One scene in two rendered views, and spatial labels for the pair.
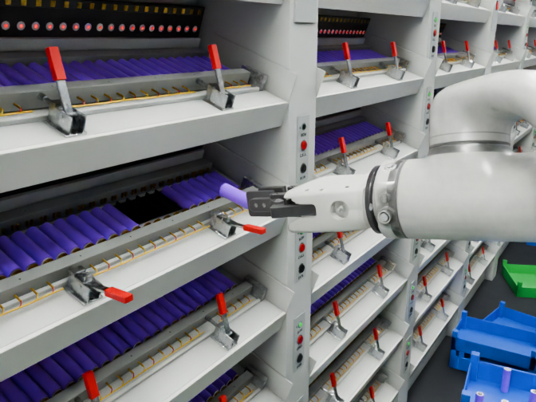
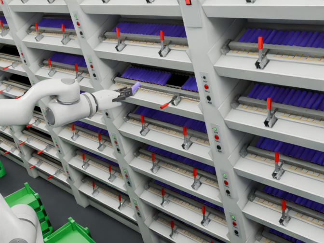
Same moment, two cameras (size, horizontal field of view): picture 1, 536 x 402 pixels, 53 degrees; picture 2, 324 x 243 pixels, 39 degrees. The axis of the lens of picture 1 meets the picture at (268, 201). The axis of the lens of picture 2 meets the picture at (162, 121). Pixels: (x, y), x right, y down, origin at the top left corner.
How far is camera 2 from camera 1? 2.01 m
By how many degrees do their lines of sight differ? 99
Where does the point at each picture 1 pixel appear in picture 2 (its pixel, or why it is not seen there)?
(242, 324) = (198, 148)
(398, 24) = not seen: outside the picture
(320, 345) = (269, 212)
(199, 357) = (177, 142)
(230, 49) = not seen: hidden behind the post
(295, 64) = (192, 46)
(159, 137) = (138, 59)
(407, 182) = not seen: hidden behind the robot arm
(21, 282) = (126, 81)
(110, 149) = (126, 57)
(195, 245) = (164, 100)
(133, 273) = (144, 96)
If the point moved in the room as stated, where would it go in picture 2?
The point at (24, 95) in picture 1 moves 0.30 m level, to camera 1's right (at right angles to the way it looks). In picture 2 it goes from (123, 36) to (99, 63)
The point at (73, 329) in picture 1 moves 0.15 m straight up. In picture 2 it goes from (128, 99) to (118, 67)
